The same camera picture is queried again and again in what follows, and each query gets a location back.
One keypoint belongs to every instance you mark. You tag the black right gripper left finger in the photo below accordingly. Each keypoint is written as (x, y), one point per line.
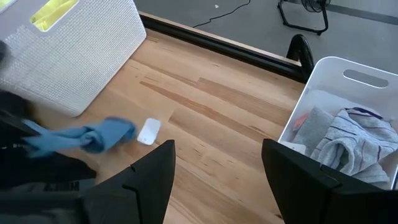
(149, 186)

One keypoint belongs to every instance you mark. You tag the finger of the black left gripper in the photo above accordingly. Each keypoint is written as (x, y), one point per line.
(14, 105)

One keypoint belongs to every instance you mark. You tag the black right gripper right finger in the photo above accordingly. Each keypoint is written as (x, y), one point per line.
(304, 193)

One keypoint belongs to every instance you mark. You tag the grey sock with red toe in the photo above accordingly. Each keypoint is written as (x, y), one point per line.
(314, 130)

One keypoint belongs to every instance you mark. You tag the blue cloth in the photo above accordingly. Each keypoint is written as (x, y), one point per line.
(105, 133)

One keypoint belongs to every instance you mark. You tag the black cloth with white label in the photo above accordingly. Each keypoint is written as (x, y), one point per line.
(46, 171)

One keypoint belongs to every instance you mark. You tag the yellow-green shirt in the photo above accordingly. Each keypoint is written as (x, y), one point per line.
(53, 14)

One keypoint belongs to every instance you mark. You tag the white paper tag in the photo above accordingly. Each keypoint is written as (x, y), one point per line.
(293, 147)
(149, 131)

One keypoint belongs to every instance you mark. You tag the grey striped cloth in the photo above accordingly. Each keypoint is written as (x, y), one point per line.
(357, 143)

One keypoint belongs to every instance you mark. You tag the white perforated laundry basket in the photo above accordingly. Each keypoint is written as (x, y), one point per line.
(77, 62)

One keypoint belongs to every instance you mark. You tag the small white plastic bin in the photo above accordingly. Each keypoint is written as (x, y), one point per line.
(329, 81)

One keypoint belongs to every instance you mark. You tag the black curved hook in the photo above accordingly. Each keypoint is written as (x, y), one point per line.
(303, 46)

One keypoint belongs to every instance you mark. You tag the black floor fan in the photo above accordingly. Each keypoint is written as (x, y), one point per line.
(325, 18)

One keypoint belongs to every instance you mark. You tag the black rig frame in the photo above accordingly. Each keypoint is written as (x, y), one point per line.
(217, 46)

